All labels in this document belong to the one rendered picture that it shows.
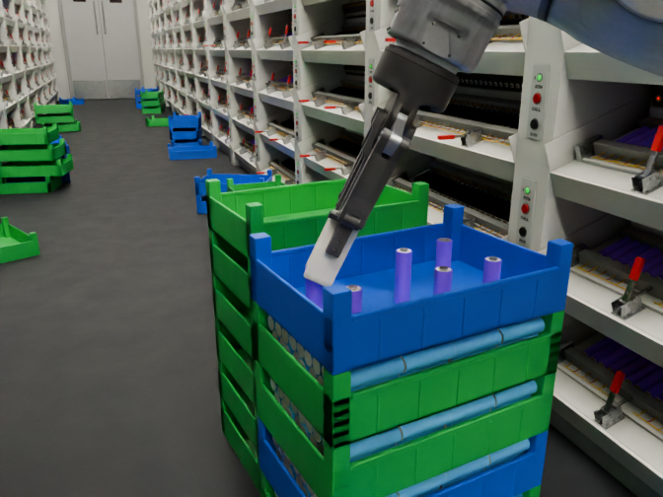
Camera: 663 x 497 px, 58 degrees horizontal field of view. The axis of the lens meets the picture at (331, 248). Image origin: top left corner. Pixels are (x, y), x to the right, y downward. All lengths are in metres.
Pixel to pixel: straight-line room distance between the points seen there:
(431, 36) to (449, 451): 0.43
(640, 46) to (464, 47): 0.13
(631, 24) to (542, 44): 0.60
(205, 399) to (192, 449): 0.16
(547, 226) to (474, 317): 0.50
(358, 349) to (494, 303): 0.16
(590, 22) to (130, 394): 1.10
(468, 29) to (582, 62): 0.51
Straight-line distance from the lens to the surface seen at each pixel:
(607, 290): 1.07
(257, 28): 2.99
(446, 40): 0.54
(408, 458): 0.66
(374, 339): 0.56
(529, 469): 0.81
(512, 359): 0.69
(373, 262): 0.77
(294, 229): 0.84
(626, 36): 0.52
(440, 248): 0.70
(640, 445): 1.07
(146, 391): 1.34
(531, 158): 1.11
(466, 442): 0.70
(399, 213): 0.93
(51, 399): 1.38
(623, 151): 1.05
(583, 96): 1.10
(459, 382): 0.65
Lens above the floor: 0.68
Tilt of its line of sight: 19 degrees down
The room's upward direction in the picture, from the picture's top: straight up
